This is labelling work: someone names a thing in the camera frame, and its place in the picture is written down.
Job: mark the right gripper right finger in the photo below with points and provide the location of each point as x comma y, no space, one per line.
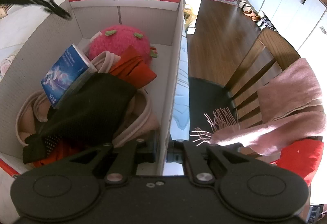
193,161

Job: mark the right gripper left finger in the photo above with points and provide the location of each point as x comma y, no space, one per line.
127,158

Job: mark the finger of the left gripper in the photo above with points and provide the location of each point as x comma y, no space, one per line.
51,7

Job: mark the red white cardboard box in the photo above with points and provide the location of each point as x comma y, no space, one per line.
44,37

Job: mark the blue book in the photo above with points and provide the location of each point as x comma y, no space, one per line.
67,75

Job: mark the patterned face mask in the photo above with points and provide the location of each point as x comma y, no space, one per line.
5,64

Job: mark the black cloth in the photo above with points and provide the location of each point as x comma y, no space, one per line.
87,119

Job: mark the pink strawberry plush toy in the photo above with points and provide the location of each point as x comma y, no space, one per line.
116,39

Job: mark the red cloth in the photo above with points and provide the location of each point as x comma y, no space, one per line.
132,69

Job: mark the red cushion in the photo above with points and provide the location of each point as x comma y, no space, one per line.
302,157

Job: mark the pink fringed scarf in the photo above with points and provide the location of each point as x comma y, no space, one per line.
291,108

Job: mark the yellow plastic bag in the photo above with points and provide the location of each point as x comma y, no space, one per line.
189,17

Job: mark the wooden chair with scarf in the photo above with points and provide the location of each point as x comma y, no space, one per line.
226,74

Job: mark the white wall cabinet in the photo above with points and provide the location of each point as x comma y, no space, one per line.
293,19

